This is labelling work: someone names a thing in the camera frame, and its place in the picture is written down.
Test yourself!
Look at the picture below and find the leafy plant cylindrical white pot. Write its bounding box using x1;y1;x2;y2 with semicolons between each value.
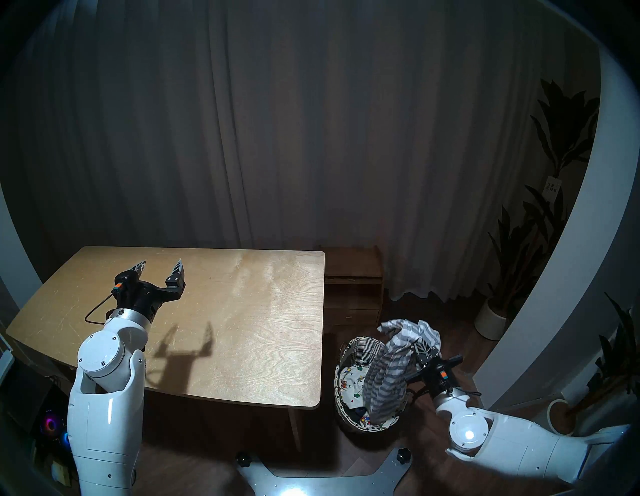
546;292;640;437

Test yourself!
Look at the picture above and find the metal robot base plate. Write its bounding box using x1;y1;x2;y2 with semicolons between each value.
236;447;413;496

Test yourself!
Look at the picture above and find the cream bear-print garment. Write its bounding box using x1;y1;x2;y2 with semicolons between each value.
337;365;374;426

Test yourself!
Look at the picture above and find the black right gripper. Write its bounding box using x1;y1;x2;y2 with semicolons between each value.
406;340;464;397

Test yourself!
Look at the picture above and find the light wooden table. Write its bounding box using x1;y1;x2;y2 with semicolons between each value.
6;246;326;451

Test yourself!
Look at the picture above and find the grey white striped garment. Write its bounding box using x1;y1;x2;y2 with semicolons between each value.
363;320;442;425

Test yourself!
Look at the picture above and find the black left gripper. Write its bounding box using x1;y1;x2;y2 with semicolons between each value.
112;258;187;326

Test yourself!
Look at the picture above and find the white panel device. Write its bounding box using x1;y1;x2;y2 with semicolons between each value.
0;334;14;386

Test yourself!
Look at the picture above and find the woven laundry hamper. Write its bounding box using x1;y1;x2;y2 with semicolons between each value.
334;336;410;433

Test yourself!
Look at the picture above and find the tall potted plant white pot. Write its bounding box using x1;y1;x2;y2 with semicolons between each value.
474;79;601;341

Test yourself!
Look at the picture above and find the computer case with RGB fans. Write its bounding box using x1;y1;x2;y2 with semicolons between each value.
10;370;76;466

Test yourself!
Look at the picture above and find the grey pleated curtain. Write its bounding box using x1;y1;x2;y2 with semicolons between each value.
0;0;601;303

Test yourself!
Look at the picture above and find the brown wooden nightstand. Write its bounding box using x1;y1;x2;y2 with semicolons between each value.
320;245;385;326

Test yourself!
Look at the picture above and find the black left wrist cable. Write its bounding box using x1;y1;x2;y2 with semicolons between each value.
85;294;118;326

